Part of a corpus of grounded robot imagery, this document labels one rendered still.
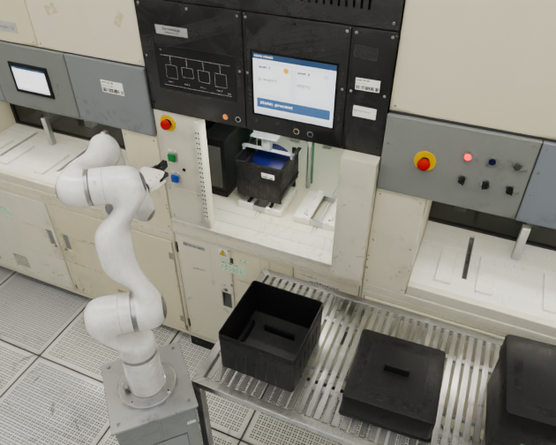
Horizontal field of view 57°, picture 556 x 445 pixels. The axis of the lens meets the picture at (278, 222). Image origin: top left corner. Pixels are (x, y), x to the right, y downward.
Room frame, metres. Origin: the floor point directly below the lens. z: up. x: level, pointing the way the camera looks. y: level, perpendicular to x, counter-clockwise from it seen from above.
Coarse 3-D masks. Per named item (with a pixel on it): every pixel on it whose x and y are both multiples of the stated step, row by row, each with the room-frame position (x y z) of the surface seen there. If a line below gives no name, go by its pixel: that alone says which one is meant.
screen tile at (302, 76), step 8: (296, 72) 1.55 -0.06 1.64; (304, 72) 1.54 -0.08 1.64; (312, 72) 1.53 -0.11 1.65; (320, 72) 1.52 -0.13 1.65; (296, 80) 1.55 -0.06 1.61; (304, 80) 1.54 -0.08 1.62; (312, 80) 1.53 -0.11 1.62; (320, 80) 1.52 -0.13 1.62; (296, 88) 1.55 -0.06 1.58; (328, 88) 1.51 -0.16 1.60; (296, 96) 1.55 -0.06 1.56; (304, 96) 1.54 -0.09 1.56; (312, 96) 1.53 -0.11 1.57; (320, 96) 1.51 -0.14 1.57; (328, 96) 1.50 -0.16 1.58; (320, 104) 1.51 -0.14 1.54; (328, 104) 1.50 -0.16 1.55
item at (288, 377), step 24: (264, 288) 1.32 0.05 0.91; (240, 312) 1.23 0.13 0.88; (264, 312) 1.32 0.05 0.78; (288, 312) 1.28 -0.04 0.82; (312, 312) 1.24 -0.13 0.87; (240, 336) 1.21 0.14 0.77; (264, 336) 1.21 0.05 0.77; (288, 336) 1.20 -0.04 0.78; (312, 336) 1.13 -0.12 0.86; (240, 360) 1.05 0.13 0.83; (264, 360) 1.02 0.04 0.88; (288, 360) 0.98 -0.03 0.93; (288, 384) 0.98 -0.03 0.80
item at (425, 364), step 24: (360, 336) 1.13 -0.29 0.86; (384, 336) 1.13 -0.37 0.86; (360, 360) 1.03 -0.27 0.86; (384, 360) 1.03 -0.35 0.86; (408, 360) 1.03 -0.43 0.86; (432, 360) 1.03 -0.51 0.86; (360, 384) 0.94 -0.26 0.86; (384, 384) 0.94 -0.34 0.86; (408, 384) 0.94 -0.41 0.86; (432, 384) 0.94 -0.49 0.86; (360, 408) 0.88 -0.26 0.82; (384, 408) 0.86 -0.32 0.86; (408, 408) 0.86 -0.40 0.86; (432, 408) 0.86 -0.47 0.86; (408, 432) 0.83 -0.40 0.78
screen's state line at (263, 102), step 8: (264, 104) 1.59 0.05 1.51; (272, 104) 1.58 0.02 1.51; (280, 104) 1.57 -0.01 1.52; (288, 104) 1.56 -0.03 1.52; (296, 104) 1.55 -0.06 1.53; (296, 112) 1.55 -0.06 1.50; (304, 112) 1.53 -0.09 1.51; (312, 112) 1.52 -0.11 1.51; (320, 112) 1.51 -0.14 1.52; (328, 112) 1.50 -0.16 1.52
